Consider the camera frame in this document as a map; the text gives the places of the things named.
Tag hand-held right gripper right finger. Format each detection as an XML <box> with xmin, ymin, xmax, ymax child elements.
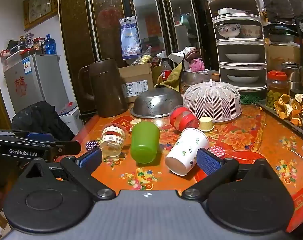
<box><xmin>182</xmin><ymin>148</ymin><xmax>283</xmax><ymax>201</ymax></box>

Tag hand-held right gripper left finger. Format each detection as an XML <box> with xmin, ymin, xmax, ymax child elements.
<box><xmin>17</xmin><ymin>149</ymin><xmax>116</xmax><ymax>202</ymax></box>

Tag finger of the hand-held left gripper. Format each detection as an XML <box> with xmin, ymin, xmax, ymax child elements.
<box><xmin>0</xmin><ymin>129</ymin><xmax>56</xmax><ymax>143</ymax></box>
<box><xmin>49</xmin><ymin>141</ymin><xmax>81</xmax><ymax>161</ymax></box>

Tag white leaf-print paper cup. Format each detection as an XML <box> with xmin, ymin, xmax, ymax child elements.
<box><xmin>165</xmin><ymin>127</ymin><xmax>210</xmax><ymax>176</ymax></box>

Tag green plastic cup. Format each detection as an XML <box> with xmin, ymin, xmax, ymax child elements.
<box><xmin>131</xmin><ymin>122</ymin><xmax>161</xmax><ymax>165</ymax></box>

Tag clear plastic cup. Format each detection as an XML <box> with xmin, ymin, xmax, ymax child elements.
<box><xmin>100</xmin><ymin>123</ymin><xmax>128</xmax><ymax>159</ymax></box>

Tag white carton box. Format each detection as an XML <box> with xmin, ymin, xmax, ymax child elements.
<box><xmin>59</xmin><ymin>102</ymin><xmax>83</xmax><ymax>129</ymax></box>

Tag clear jar with red lid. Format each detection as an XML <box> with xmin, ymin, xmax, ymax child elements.
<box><xmin>168</xmin><ymin>106</ymin><xmax>200</xmax><ymax>132</ymax></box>

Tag orange floral tablecloth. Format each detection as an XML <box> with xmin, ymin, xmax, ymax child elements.
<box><xmin>55</xmin><ymin>102</ymin><xmax>303</xmax><ymax>233</ymax></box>

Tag grey small fridge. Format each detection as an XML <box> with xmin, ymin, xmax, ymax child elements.
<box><xmin>4</xmin><ymin>54</ymin><xmax>69</xmax><ymax>114</ymax></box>

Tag white mesh food cover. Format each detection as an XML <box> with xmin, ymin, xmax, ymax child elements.
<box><xmin>183</xmin><ymin>79</ymin><xmax>242</xmax><ymax>123</ymax></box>

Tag brown plastic pitcher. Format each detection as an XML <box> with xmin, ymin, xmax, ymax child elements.
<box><xmin>78</xmin><ymin>59</ymin><xmax>129</xmax><ymax>118</ymax></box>

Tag metal colander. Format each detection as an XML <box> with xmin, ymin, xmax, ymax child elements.
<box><xmin>130</xmin><ymin>88</ymin><xmax>184</xmax><ymax>119</ymax></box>

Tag green plastic basket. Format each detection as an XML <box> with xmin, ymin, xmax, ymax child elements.
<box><xmin>239</xmin><ymin>90</ymin><xmax>267</xmax><ymax>105</ymax></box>

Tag dark metal tray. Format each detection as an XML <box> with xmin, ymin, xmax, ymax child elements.
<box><xmin>258</xmin><ymin>100</ymin><xmax>303</xmax><ymax>137</ymax></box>

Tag metal basin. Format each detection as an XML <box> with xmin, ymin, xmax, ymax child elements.
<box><xmin>183</xmin><ymin>69</ymin><xmax>220</xmax><ymax>88</ymax></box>

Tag white plate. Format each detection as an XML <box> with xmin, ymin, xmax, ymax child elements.
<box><xmin>226</xmin><ymin>74</ymin><xmax>259</xmax><ymax>83</ymax></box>
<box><xmin>225</xmin><ymin>53</ymin><xmax>260</xmax><ymax>62</ymax></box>

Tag cardboard box with labels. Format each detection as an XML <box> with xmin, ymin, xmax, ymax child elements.
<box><xmin>118</xmin><ymin>63</ymin><xmax>154</xmax><ymax>103</ymax></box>

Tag olive green cloth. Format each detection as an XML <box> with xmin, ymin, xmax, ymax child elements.
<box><xmin>154</xmin><ymin>62</ymin><xmax>185</xmax><ymax>93</ymax></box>

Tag blue water bottle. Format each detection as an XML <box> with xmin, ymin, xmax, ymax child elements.
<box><xmin>45</xmin><ymin>34</ymin><xmax>57</xmax><ymax>55</ymax></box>

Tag pink cloth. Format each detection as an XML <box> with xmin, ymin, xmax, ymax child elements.
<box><xmin>189</xmin><ymin>58</ymin><xmax>206</xmax><ymax>72</ymax></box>

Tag dried orange peels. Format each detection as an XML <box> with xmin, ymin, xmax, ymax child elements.
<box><xmin>274</xmin><ymin>94</ymin><xmax>303</xmax><ymax>128</ymax></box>

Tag dark wardrobe with mirror doors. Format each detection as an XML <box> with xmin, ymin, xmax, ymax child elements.
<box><xmin>54</xmin><ymin>0</ymin><xmax>213</xmax><ymax>120</ymax></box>

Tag soda bottle with red label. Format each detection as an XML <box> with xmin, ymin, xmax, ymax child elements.
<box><xmin>161</xmin><ymin>58</ymin><xmax>172</xmax><ymax>82</ymax></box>

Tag pickle jar with red lid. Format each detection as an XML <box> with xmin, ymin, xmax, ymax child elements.
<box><xmin>266</xmin><ymin>70</ymin><xmax>289</xmax><ymax>109</ymax></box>

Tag white stacked dish rack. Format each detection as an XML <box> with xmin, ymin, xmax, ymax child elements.
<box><xmin>203</xmin><ymin>0</ymin><xmax>267</xmax><ymax>92</ymax></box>

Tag steel kettle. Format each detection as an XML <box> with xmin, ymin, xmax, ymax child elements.
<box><xmin>281</xmin><ymin>62</ymin><xmax>303</xmax><ymax>90</ymax></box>

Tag blue and white bag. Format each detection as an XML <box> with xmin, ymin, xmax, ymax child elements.
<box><xmin>119</xmin><ymin>16</ymin><xmax>143</xmax><ymax>60</ymax></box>

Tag plain cardboard box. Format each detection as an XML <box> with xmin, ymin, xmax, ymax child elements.
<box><xmin>266</xmin><ymin>44</ymin><xmax>303</xmax><ymax>73</ymax></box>

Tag floral ceramic bowl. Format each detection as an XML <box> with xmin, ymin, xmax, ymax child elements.
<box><xmin>215</xmin><ymin>23</ymin><xmax>242</xmax><ymax>39</ymax></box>

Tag pink patterned bowl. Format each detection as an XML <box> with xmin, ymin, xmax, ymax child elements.
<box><xmin>240</xmin><ymin>25</ymin><xmax>263</xmax><ymax>39</ymax></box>

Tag metal pot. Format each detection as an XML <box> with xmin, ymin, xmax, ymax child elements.
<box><xmin>268</xmin><ymin>27</ymin><xmax>297</xmax><ymax>43</ymax></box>

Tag framed wall clock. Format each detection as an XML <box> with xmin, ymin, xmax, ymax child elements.
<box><xmin>23</xmin><ymin>0</ymin><xmax>58</xmax><ymax>30</ymax></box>

